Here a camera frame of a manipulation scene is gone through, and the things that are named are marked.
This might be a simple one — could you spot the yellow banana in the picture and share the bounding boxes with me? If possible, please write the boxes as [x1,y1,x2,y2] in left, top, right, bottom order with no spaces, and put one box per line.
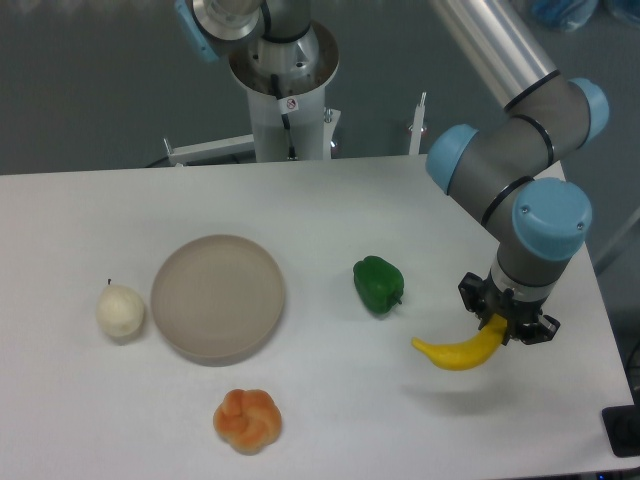
[411,315,508,371]

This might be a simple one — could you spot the beige round plate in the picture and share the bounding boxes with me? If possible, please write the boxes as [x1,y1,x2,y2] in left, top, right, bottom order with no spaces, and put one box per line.
[150,235,286,366]

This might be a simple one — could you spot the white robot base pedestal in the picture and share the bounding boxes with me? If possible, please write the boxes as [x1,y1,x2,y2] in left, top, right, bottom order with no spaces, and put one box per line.
[229,21,339,162]

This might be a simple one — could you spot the blue plastic bag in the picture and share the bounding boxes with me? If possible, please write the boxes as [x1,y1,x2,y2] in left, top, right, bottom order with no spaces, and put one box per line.
[525,0,639,33]

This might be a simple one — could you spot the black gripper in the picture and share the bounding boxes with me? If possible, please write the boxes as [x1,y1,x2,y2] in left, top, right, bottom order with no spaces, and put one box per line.
[458,272,561,345]

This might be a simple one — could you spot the white metal bracket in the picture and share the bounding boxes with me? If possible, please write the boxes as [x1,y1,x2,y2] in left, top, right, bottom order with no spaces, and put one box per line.
[408,92,427,155]
[163,134,254,166]

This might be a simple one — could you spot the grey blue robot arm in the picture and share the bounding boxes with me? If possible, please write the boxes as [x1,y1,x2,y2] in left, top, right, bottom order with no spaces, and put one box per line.
[175,1,609,344]

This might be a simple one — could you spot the orange knotted bread roll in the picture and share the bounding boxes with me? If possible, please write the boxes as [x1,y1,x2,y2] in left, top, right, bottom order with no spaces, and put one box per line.
[212,389,282,455]

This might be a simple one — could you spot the green bell pepper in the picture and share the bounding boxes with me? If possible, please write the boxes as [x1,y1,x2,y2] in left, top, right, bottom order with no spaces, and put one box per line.
[353,256,405,315]

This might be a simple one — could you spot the white metal bracket left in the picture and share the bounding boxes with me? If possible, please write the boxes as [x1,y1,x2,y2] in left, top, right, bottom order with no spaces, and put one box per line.
[163,134,254,166]

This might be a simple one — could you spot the black device at edge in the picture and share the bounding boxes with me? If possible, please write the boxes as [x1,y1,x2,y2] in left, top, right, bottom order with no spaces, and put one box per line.
[601,405,639,458]

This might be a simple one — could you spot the black base cable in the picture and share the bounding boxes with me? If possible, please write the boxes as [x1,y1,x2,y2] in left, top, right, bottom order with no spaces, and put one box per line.
[270,73,299,162]

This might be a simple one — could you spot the white pear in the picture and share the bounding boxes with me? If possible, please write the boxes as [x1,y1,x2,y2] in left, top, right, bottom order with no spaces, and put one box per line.
[95,280,145,345]

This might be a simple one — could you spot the white metal bracket right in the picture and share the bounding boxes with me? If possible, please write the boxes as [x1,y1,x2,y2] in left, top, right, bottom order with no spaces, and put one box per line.
[408,92,427,155]

